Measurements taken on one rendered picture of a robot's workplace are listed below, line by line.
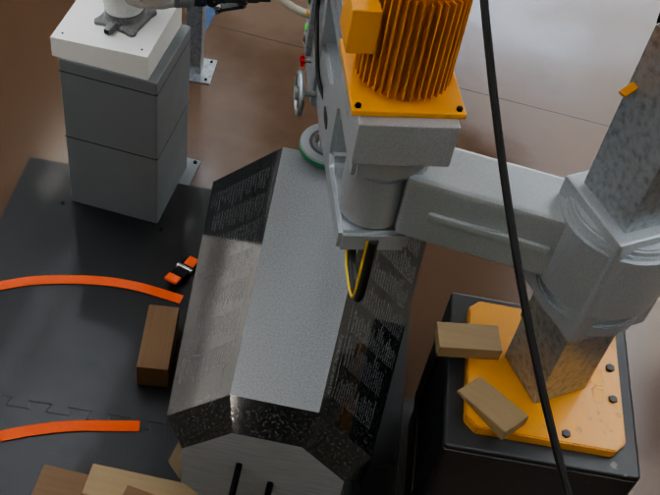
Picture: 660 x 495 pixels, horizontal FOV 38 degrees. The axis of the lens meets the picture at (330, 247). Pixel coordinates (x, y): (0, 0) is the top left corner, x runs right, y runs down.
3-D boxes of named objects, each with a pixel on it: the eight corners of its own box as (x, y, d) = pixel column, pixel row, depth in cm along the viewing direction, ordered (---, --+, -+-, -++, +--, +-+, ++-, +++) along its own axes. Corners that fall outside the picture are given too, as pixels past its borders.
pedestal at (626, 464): (565, 429, 386) (632, 316, 331) (573, 589, 342) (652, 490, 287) (402, 401, 385) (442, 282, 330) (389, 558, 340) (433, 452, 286)
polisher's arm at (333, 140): (399, 276, 283) (433, 153, 247) (320, 276, 279) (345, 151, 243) (366, 109, 331) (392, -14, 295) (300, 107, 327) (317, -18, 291)
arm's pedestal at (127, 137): (56, 207, 428) (39, 62, 369) (100, 136, 461) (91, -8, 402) (164, 237, 425) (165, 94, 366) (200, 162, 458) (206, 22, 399)
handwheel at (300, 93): (324, 128, 312) (330, 91, 301) (294, 127, 311) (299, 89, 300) (320, 97, 322) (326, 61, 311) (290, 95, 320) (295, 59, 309)
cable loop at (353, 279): (361, 314, 293) (379, 245, 269) (350, 314, 292) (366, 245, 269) (353, 256, 308) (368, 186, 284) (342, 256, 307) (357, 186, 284)
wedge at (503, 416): (524, 424, 291) (529, 415, 288) (501, 440, 286) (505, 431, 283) (479, 377, 301) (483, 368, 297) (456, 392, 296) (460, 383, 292)
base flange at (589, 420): (610, 331, 325) (615, 322, 322) (622, 460, 292) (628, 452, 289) (467, 305, 324) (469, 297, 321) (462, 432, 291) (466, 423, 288)
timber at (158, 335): (149, 322, 392) (148, 303, 383) (179, 325, 393) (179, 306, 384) (137, 384, 372) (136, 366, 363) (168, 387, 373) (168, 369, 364)
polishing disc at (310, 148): (314, 117, 354) (314, 115, 353) (368, 137, 350) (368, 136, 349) (290, 152, 340) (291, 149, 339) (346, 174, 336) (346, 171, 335)
